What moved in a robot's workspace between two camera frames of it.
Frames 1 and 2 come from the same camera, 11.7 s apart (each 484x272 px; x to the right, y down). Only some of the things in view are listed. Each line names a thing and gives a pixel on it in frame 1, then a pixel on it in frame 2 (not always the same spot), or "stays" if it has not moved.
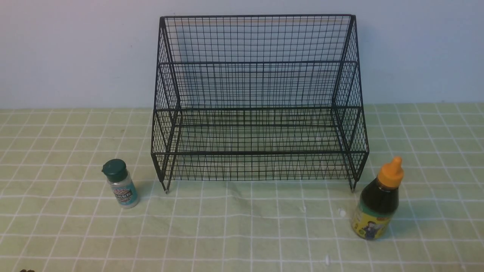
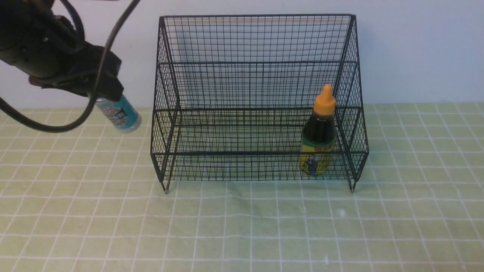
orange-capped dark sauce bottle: [377, 204] -> [318, 134]
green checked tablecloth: [58, 213] stays
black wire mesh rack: [258, 98] stays
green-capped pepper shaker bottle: [116, 171] -> [122, 114]
